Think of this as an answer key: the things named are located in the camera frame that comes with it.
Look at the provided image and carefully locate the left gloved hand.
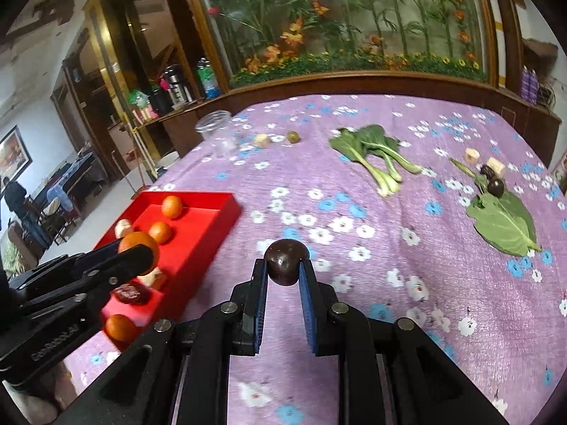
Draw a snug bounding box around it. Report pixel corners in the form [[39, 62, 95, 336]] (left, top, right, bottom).
[[1, 363, 78, 424]]

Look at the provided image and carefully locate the dark red date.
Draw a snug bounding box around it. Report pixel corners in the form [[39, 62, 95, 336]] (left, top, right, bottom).
[[112, 282, 150, 305]]

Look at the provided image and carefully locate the purple floral tablecloth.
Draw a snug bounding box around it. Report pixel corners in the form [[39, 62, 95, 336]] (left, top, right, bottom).
[[61, 93, 567, 425]]

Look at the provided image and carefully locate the small green fruit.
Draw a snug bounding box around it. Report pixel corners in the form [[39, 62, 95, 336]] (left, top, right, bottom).
[[286, 131, 301, 144]]

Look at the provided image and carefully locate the dark round passion fruit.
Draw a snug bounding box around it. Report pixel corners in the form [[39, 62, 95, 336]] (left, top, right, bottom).
[[263, 239, 309, 286]]

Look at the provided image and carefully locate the person in dark clothes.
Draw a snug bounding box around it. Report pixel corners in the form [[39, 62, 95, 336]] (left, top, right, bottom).
[[2, 177, 51, 250]]

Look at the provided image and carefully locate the red tray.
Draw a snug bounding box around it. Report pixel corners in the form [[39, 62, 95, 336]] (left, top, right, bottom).
[[102, 191, 241, 334]]

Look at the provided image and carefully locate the dark fruit on leaf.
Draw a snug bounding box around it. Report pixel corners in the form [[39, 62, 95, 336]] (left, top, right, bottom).
[[486, 177, 505, 199]]

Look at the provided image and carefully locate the black coffee maker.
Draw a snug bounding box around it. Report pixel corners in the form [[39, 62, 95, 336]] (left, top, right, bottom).
[[163, 64, 193, 109]]

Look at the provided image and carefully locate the small orange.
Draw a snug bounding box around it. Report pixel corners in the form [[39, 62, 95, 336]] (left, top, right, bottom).
[[105, 314, 137, 344]]

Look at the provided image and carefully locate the dark table with cloth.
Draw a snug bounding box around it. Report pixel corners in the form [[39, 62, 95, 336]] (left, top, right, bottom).
[[33, 152, 108, 217]]

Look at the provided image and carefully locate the clear plastic cup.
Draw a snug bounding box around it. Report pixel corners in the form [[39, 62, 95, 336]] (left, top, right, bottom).
[[195, 109, 236, 157]]

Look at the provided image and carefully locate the large green leaf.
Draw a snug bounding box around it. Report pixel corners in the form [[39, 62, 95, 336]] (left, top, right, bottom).
[[450, 157, 542, 257]]

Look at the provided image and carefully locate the water bottle green label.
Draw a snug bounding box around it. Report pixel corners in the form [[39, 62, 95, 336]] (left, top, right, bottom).
[[197, 58, 221, 99]]

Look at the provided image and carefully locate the green bok choy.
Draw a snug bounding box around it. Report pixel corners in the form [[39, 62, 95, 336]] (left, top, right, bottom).
[[329, 124, 423, 198]]

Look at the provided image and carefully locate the pale sugarcane chunk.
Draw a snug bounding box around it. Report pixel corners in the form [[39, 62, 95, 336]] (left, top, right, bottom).
[[114, 219, 134, 239], [136, 267, 167, 291], [254, 134, 271, 149]]

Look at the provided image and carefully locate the wooden cabinet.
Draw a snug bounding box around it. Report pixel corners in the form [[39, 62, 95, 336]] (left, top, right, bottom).
[[145, 70, 561, 165]]

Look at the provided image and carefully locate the framed wall painting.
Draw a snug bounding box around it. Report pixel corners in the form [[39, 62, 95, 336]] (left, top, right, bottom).
[[0, 126, 33, 180]]

